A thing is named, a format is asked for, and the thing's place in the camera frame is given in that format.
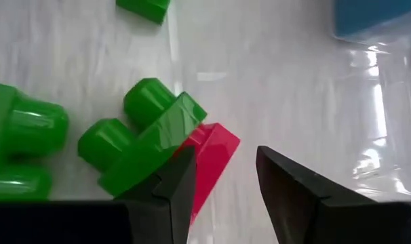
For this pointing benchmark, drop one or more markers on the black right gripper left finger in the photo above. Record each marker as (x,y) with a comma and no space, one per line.
(90,220)

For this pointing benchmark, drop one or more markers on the green toy block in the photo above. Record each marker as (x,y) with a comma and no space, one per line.
(144,10)
(141,142)
(22,135)

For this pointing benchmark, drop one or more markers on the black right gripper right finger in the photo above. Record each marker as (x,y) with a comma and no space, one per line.
(310,217)

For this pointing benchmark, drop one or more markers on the red toy block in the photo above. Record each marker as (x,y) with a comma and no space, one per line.
(217,156)

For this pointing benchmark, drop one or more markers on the blue toy block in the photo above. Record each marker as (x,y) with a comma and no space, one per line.
(375,17)

